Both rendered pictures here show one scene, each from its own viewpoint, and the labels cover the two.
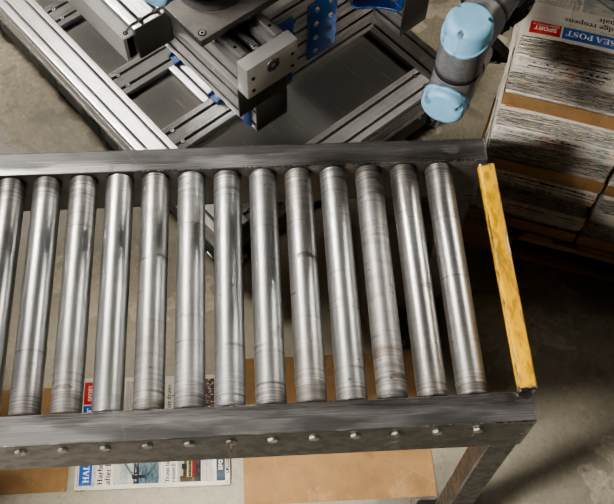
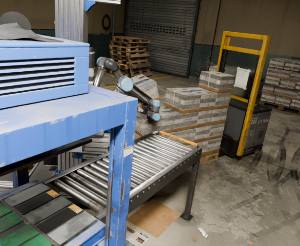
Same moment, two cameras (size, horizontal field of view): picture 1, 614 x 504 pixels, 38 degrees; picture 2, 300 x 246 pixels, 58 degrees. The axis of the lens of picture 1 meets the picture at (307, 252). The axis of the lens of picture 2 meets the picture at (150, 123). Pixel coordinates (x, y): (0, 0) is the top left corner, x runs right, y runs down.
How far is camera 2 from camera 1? 1.89 m
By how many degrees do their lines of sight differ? 54
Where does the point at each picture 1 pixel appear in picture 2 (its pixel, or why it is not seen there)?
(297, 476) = (159, 227)
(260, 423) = (178, 162)
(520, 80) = (144, 130)
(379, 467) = (168, 216)
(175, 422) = (169, 168)
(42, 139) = not seen: hidden behind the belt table
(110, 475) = not seen: outside the picture
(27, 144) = not seen: hidden behind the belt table
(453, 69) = (157, 109)
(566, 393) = (178, 190)
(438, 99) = (157, 115)
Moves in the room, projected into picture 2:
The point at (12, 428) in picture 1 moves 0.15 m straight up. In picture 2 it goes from (150, 180) to (152, 161)
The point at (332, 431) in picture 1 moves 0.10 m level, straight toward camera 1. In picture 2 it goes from (186, 158) to (195, 163)
